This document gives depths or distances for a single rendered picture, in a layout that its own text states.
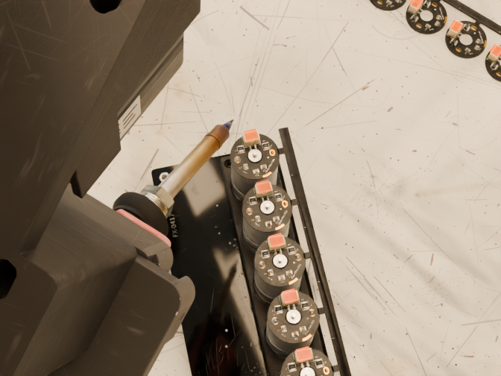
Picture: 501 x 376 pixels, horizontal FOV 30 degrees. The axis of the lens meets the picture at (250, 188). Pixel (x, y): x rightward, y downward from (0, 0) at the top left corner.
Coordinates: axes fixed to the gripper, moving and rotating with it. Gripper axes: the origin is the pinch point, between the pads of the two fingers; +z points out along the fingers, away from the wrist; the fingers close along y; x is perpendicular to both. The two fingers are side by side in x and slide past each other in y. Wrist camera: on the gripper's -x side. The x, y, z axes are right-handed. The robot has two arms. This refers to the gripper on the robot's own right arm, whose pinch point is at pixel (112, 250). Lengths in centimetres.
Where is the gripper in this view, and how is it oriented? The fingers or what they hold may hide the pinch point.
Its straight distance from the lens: 36.5
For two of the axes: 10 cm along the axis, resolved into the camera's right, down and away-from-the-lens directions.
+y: -8.5, -5.0, 1.7
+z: 2.4, -0.8, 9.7
